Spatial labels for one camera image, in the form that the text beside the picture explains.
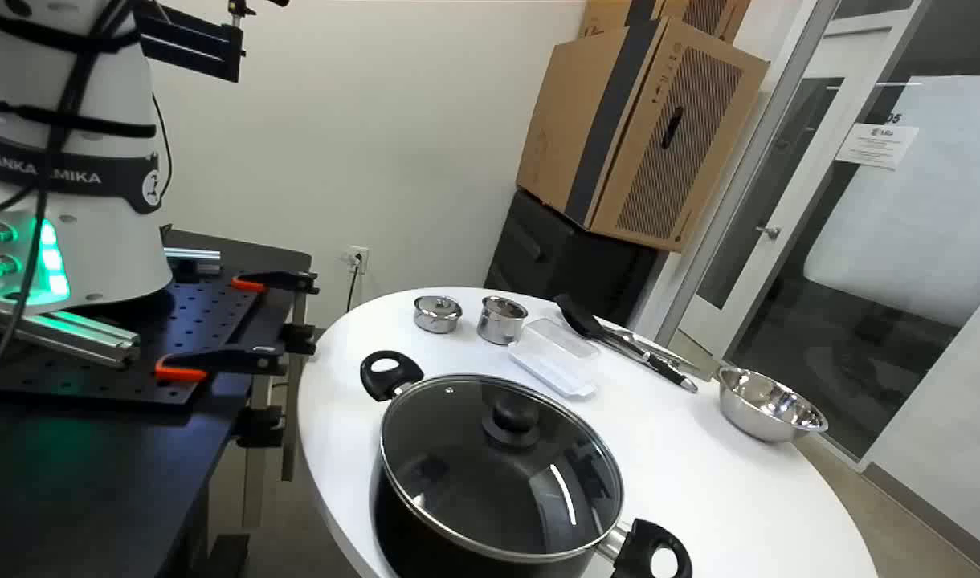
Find tall steel cup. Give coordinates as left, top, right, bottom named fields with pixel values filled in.
left=475, top=292, right=532, bottom=351

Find paper sign on glass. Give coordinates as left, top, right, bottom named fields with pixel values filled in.
left=835, top=119, right=923, bottom=171

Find small cardboard box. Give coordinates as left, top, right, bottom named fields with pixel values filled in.
left=578, top=0, right=754, bottom=44

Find black cooking pot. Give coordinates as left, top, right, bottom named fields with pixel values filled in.
left=356, top=351, right=695, bottom=578

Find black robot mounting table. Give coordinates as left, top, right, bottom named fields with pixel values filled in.
left=0, top=226, right=322, bottom=578

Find black clamp orange tip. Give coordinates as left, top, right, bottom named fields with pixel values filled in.
left=228, top=266, right=322, bottom=298
left=149, top=345, right=293, bottom=389

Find large cardboard box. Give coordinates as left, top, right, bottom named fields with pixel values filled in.
left=514, top=13, right=770, bottom=258

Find black box on mount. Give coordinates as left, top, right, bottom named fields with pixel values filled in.
left=130, top=0, right=245, bottom=87

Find steel tongs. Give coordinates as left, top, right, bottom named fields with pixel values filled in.
left=594, top=318, right=726, bottom=379

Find glass pot lid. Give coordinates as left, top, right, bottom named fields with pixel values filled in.
left=375, top=368, right=626, bottom=566

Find aluminium rail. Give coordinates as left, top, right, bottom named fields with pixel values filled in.
left=0, top=297, right=145, bottom=368

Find glass door white frame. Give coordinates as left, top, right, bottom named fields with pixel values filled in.
left=673, top=42, right=917, bottom=362

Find black spatula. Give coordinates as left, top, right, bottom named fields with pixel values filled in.
left=553, top=297, right=699, bottom=394

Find steel mixing bowl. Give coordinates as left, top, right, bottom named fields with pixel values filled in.
left=715, top=362, right=832, bottom=446

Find short steel cup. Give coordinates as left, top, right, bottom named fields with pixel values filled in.
left=410, top=292, right=465, bottom=336

